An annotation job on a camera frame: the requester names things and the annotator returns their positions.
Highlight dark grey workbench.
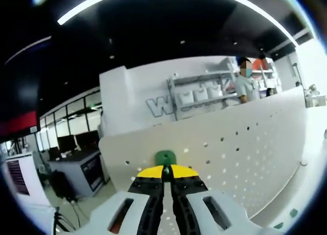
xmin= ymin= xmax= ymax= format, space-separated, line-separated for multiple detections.
xmin=48 ymin=148 xmax=108 ymax=198

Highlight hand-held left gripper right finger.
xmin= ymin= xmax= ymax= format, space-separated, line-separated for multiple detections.
xmin=170 ymin=165 xmax=259 ymax=235

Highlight black floor cables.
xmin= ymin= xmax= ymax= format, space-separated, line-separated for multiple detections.
xmin=52 ymin=206 xmax=79 ymax=233

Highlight black office chair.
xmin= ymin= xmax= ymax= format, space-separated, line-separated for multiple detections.
xmin=49 ymin=169 xmax=78 ymax=203

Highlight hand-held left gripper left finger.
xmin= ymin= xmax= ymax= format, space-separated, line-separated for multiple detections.
xmin=88 ymin=165 xmax=164 ymax=235

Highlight red and black banner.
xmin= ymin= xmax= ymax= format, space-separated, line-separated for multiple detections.
xmin=0 ymin=109 xmax=41 ymax=138

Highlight white storage bag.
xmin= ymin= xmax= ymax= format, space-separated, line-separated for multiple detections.
xmin=194 ymin=87 xmax=209 ymax=102
xmin=178 ymin=90 xmax=195 ymax=105
xmin=208 ymin=85 xmax=223 ymax=100

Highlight curved ceiling light strip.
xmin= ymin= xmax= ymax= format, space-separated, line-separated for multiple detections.
xmin=4 ymin=35 xmax=52 ymax=65

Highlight black upright pole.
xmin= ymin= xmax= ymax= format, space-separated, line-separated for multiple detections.
xmin=293 ymin=62 xmax=308 ymax=108

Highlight grey metal shelf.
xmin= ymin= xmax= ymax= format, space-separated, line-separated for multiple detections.
xmin=167 ymin=56 xmax=277 ymax=121

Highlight black desktop monitor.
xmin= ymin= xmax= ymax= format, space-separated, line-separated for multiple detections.
xmin=76 ymin=130 xmax=101 ymax=149
xmin=56 ymin=134 xmax=78 ymax=152

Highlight white perforated mounting plate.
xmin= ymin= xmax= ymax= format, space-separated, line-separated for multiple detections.
xmin=98 ymin=87 xmax=308 ymax=220

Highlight monitor with pink screen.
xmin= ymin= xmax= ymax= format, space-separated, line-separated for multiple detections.
xmin=3 ymin=152 xmax=50 ymax=204

